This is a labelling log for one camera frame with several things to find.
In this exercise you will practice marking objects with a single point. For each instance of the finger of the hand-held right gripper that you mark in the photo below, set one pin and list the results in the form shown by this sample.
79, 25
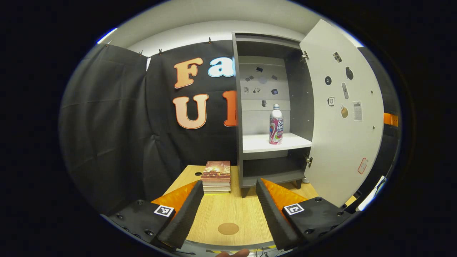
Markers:
391, 119

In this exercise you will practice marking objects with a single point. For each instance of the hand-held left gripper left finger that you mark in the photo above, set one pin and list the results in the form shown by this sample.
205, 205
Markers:
185, 216

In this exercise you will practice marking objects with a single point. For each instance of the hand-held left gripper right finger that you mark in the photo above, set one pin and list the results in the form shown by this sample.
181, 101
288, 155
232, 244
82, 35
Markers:
273, 217

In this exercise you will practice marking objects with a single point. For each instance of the round brown coaster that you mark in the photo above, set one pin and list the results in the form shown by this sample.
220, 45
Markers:
228, 228

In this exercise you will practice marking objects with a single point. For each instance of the white cabinet door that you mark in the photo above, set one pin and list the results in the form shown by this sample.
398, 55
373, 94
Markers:
339, 142

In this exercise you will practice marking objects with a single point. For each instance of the silver bottle with pink label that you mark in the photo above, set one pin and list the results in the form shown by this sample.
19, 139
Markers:
276, 128

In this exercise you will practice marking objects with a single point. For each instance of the metal door hinge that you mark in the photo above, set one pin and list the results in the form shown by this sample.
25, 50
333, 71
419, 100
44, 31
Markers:
309, 161
305, 55

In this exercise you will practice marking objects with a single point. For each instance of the white cabinet shelf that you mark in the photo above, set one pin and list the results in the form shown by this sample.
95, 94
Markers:
257, 142

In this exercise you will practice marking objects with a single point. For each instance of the grey cabinet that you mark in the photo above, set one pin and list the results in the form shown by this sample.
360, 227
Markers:
301, 96

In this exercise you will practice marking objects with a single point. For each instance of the yellow edged book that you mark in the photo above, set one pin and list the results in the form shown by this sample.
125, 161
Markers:
216, 192

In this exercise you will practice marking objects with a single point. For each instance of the white paged book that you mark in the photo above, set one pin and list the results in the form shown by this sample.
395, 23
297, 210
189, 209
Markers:
216, 185

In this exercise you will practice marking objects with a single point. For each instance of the small white object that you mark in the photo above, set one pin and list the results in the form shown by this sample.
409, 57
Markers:
305, 180

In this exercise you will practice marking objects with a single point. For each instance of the black backdrop cloth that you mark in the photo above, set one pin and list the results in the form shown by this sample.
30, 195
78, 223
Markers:
107, 125

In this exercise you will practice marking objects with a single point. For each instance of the ceiling light strip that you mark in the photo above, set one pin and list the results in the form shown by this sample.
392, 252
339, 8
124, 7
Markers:
107, 35

